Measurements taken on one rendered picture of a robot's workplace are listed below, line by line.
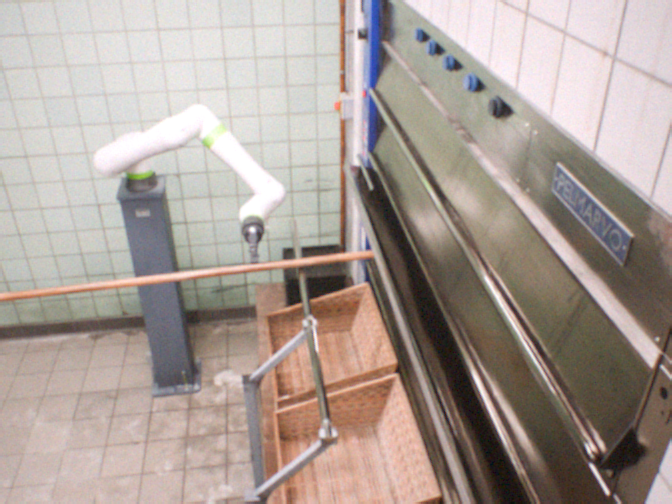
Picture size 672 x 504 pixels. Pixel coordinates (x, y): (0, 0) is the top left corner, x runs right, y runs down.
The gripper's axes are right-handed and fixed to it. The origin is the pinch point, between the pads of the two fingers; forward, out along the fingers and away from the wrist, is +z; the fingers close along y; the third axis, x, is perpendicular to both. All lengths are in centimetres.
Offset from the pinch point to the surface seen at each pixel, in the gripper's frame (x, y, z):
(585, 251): -55, -74, 124
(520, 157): -55, -78, 95
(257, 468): 5, 69, 40
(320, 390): -17, 3, 70
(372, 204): -43.9, -21.4, 3.6
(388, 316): -50, 25, 10
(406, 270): -46, -21, 47
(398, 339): -51, 25, 25
